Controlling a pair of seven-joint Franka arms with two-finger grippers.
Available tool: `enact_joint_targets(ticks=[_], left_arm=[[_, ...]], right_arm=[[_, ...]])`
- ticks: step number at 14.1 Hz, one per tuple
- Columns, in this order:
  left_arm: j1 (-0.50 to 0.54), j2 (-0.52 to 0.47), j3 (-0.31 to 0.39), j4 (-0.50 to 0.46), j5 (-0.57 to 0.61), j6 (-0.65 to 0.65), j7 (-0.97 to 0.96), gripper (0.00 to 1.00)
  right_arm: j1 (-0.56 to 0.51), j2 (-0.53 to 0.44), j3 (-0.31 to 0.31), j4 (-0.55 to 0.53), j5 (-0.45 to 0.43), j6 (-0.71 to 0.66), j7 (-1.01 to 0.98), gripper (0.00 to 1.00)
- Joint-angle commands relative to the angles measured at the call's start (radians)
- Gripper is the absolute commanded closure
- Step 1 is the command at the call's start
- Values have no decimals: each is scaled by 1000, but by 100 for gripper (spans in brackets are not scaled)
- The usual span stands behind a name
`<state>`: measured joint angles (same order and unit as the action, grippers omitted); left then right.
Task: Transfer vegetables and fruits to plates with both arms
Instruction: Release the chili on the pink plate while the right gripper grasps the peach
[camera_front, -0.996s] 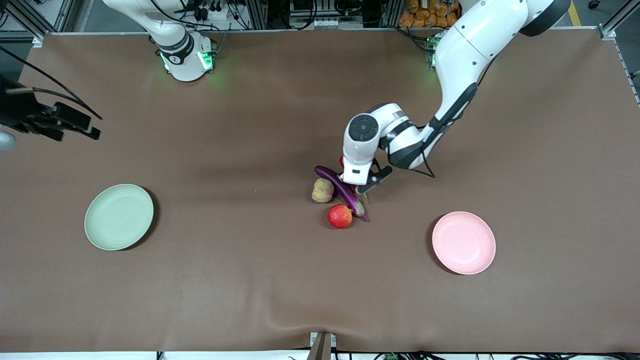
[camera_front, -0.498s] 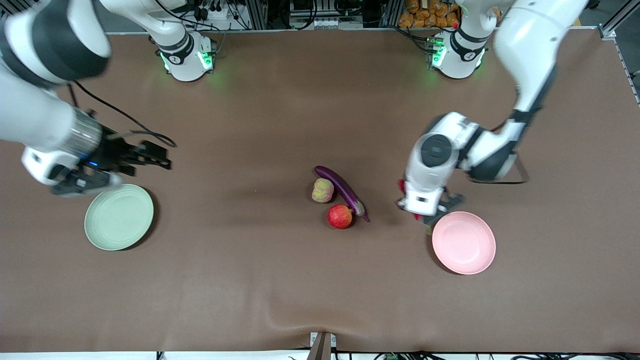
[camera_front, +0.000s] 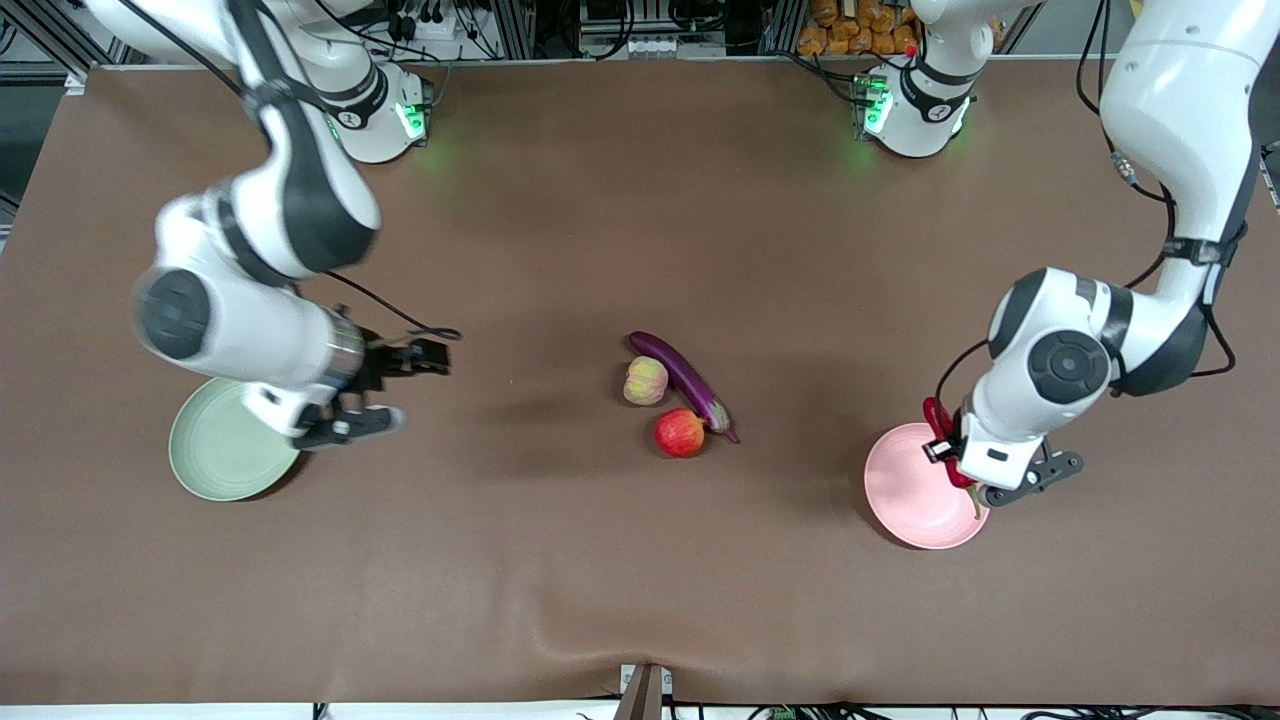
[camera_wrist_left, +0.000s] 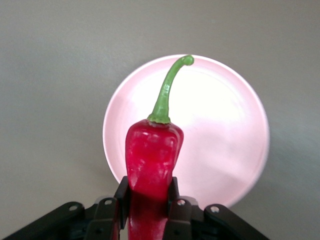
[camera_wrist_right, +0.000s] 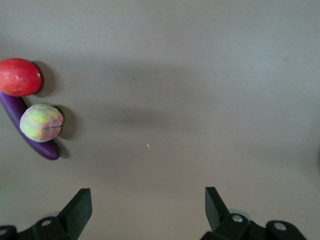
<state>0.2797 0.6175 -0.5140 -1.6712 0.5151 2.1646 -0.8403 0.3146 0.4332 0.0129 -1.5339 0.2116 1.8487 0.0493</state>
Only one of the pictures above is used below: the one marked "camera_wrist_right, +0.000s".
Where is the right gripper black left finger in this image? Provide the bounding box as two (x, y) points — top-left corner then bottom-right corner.
(0, 187), (93, 240)

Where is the green pink peach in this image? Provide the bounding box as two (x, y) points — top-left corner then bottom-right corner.
(19, 103), (64, 144)

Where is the brown table cloth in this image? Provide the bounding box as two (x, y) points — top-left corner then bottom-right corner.
(0, 0), (320, 240)

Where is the purple eggplant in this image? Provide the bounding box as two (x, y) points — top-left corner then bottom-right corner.
(0, 90), (61, 161)

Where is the red apple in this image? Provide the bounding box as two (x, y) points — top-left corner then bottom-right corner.
(0, 57), (43, 98)

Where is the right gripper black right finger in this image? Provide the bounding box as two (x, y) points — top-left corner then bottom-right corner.
(200, 186), (307, 240)

